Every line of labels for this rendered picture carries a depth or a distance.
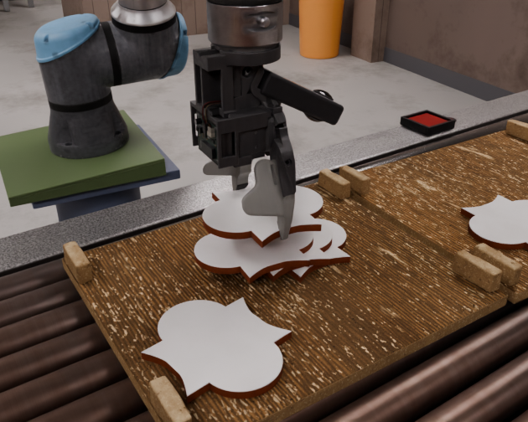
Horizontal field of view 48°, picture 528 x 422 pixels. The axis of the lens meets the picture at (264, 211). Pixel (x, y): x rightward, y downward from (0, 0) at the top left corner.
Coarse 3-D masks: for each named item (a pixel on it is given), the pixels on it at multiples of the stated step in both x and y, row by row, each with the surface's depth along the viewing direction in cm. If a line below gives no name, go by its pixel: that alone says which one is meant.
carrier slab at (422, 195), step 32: (416, 160) 100; (448, 160) 100; (480, 160) 100; (512, 160) 100; (352, 192) 90; (384, 192) 90; (416, 192) 90; (448, 192) 90; (480, 192) 90; (512, 192) 90; (416, 224) 81; (448, 224) 81; (448, 256) 76; (512, 256) 74; (512, 288) 69
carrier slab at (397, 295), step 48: (144, 240) 78; (192, 240) 78; (384, 240) 78; (96, 288) 69; (144, 288) 69; (192, 288) 69; (240, 288) 69; (288, 288) 69; (336, 288) 69; (384, 288) 69; (432, 288) 69; (480, 288) 69; (144, 336) 61; (336, 336) 61; (384, 336) 61; (432, 336) 62; (144, 384) 56; (288, 384) 56; (336, 384) 56
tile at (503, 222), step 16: (464, 208) 83; (480, 208) 83; (496, 208) 83; (512, 208) 83; (480, 224) 79; (496, 224) 79; (512, 224) 79; (480, 240) 77; (496, 240) 76; (512, 240) 76
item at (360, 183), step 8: (344, 168) 91; (352, 168) 91; (344, 176) 91; (352, 176) 89; (360, 176) 88; (352, 184) 90; (360, 184) 88; (368, 184) 88; (360, 192) 88; (368, 192) 89
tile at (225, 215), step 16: (224, 192) 74; (240, 192) 74; (304, 192) 74; (208, 208) 70; (224, 208) 70; (240, 208) 70; (304, 208) 70; (320, 208) 70; (208, 224) 67; (224, 224) 67; (240, 224) 67; (256, 224) 67; (272, 224) 67; (304, 224) 67; (320, 224) 67; (256, 240) 65
